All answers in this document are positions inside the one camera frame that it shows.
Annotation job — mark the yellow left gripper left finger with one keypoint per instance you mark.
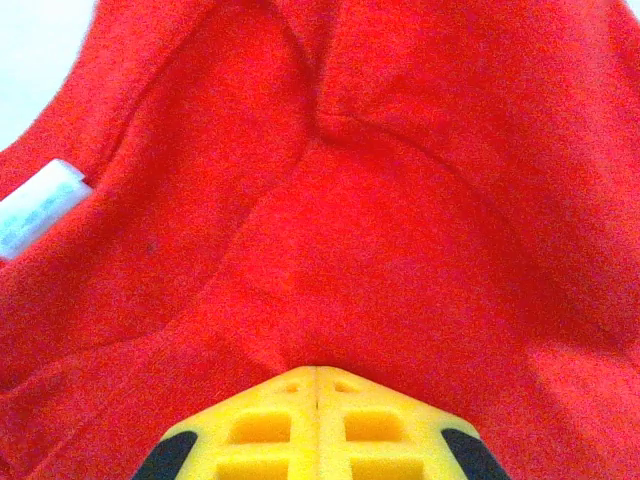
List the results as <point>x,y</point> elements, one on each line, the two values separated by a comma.
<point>220,450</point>

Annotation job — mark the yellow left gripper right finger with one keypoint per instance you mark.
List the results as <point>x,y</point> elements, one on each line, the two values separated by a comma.
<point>425,450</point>

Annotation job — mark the red t-shirt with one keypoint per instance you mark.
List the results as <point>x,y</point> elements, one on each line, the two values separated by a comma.
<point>380,210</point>

